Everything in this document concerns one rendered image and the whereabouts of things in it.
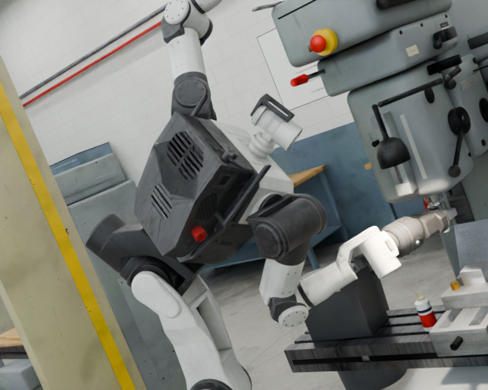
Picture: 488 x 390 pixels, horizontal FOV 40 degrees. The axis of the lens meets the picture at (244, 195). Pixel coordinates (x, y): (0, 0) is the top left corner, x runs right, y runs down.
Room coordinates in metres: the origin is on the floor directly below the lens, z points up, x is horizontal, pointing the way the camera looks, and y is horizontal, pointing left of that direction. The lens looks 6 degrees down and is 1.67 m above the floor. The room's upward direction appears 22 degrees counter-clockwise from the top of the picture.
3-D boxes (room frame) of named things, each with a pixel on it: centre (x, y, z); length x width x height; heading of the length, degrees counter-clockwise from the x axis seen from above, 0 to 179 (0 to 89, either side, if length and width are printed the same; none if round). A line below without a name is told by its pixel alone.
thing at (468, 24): (2.11, -0.80, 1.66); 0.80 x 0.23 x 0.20; 137
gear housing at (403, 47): (1.77, -0.49, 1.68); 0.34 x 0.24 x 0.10; 137
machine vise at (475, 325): (1.69, -0.47, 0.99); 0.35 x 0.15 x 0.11; 138
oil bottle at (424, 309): (1.79, -0.34, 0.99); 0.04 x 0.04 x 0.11
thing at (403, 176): (1.66, -0.39, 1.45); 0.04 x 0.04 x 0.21; 47
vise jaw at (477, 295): (1.67, -0.45, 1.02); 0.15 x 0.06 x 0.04; 48
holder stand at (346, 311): (2.02, -0.15, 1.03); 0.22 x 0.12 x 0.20; 50
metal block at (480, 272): (1.71, -0.49, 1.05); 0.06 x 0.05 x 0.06; 48
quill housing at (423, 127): (1.74, -0.46, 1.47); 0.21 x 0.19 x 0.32; 47
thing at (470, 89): (1.88, -0.59, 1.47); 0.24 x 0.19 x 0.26; 47
